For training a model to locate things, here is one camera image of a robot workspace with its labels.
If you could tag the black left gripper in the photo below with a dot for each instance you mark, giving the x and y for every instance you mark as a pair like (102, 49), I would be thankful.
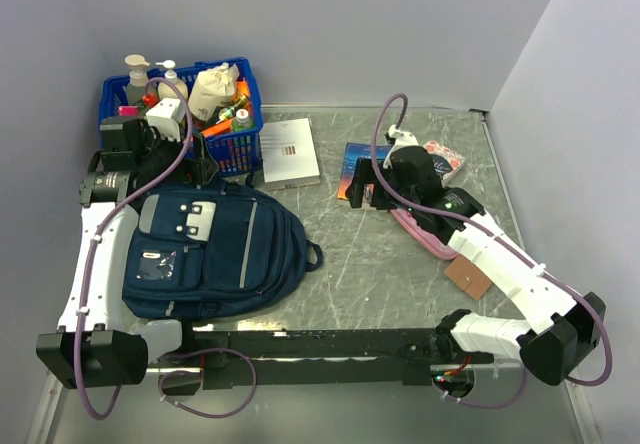
(197, 169)

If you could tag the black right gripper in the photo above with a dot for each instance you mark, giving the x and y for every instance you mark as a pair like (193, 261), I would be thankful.
(365, 173)

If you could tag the navy blue student backpack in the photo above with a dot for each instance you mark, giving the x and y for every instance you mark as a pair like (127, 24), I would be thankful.
(214, 252)

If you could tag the brown leather wallet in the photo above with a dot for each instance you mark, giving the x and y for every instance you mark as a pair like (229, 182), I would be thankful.
(468, 277)

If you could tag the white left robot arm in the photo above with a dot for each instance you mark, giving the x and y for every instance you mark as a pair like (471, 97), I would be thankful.
(99, 341)

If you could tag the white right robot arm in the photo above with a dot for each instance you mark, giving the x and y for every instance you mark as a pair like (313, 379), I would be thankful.
(558, 329)

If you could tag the beige paper bag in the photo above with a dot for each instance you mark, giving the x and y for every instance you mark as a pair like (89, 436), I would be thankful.
(213, 88)

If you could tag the Jane Eyre blue book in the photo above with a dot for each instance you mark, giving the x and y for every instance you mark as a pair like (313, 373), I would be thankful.
(354, 177)

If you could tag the blue plastic basket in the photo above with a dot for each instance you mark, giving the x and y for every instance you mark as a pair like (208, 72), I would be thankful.
(236, 153)

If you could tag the green bottle white cap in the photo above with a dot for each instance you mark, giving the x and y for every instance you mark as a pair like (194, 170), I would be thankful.
(242, 121)

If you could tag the white paperback book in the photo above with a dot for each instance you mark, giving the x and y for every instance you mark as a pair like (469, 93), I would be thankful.
(288, 154)

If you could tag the Little Women floral book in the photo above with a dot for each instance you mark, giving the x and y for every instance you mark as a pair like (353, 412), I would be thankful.
(446, 161)

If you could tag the cream pump bottle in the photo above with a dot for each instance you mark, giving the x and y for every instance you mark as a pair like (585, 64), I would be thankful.
(172, 86)

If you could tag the pink pencil case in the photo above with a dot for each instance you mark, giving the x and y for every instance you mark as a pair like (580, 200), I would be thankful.
(426, 239)

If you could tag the pink box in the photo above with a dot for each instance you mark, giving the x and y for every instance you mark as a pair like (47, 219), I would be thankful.
(128, 111)

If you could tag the grey-green pump bottle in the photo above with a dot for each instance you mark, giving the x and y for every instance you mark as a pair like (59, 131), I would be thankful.
(138, 77)

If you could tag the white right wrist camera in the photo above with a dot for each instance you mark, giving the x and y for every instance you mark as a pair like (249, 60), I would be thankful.
(398, 138)

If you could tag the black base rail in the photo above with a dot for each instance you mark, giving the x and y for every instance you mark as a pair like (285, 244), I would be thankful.
(310, 357)

